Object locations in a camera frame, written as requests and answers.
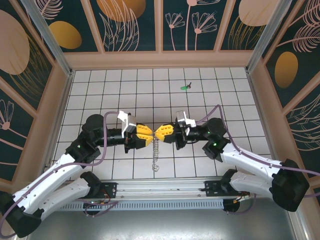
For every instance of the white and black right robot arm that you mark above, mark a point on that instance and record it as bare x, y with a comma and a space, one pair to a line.
250, 162

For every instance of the green-headed key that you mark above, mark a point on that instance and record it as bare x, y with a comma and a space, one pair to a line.
184, 88

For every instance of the grey metal sheet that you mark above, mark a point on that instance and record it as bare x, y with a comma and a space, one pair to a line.
160, 225

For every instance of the aluminium table side rail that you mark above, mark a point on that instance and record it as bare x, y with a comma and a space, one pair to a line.
60, 120
261, 120

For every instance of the aluminium frame post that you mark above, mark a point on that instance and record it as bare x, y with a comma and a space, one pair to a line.
267, 42
52, 42

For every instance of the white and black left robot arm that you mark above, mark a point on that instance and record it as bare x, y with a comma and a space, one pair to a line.
45, 185

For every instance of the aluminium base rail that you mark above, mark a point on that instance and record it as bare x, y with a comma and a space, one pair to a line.
160, 186

